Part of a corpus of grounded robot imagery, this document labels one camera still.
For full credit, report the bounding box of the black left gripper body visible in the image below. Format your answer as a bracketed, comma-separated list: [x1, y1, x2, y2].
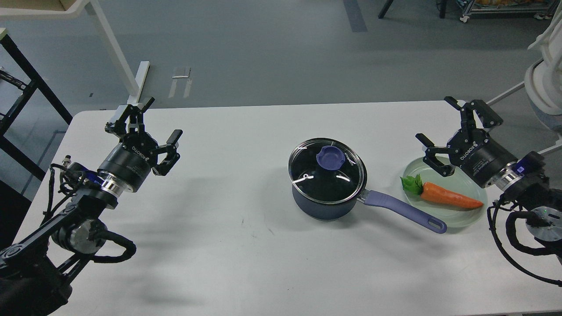
[97, 131, 157, 192]

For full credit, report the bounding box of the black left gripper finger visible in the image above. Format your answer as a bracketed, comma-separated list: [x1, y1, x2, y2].
[104, 97, 155, 141]
[152, 129, 183, 176]

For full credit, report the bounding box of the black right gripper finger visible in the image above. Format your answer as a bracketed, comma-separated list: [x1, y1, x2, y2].
[444, 96, 504, 141]
[415, 133, 457, 177]

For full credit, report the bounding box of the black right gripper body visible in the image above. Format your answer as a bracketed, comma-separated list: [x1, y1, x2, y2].
[447, 129, 516, 188]

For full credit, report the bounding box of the glass pot lid purple knob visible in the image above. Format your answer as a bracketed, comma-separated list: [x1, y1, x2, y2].
[288, 138, 367, 187]

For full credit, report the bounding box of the dark blue saucepan purple handle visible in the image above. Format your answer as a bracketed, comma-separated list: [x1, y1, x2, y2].
[292, 173, 447, 234]

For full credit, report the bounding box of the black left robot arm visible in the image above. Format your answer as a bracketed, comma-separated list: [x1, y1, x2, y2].
[1, 98, 182, 316]

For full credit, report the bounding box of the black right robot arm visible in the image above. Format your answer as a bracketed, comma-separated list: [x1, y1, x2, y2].
[416, 96, 561, 286]

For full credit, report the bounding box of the orange toy carrot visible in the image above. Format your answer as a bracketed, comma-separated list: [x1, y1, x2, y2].
[400, 174, 483, 210]

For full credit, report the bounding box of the light green plate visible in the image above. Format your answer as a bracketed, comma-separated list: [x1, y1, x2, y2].
[402, 157, 488, 232]

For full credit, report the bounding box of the black metal rack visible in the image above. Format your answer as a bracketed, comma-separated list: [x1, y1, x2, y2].
[0, 28, 73, 180]

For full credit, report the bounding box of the wheeled metal cart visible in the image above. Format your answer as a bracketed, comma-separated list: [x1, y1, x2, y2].
[455, 0, 560, 23]

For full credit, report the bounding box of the white table frame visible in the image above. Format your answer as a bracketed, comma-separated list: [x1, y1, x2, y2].
[0, 0, 151, 106]

